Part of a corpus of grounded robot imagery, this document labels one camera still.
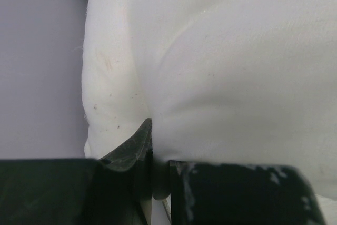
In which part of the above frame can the white pillow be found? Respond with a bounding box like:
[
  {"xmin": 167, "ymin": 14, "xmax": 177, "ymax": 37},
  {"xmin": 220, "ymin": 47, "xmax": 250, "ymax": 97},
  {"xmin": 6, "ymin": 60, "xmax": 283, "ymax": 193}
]
[{"xmin": 82, "ymin": 0, "xmax": 336, "ymax": 199}]

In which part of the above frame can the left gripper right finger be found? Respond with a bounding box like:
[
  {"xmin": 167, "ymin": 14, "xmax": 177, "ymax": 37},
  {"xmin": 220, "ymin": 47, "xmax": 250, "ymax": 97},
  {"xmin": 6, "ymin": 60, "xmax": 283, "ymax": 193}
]
[{"xmin": 170, "ymin": 161, "xmax": 326, "ymax": 225}]

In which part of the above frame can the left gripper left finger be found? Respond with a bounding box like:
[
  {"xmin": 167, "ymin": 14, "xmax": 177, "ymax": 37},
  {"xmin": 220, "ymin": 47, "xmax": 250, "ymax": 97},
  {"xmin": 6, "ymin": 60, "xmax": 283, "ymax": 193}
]
[{"xmin": 1, "ymin": 119, "xmax": 152, "ymax": 224}]

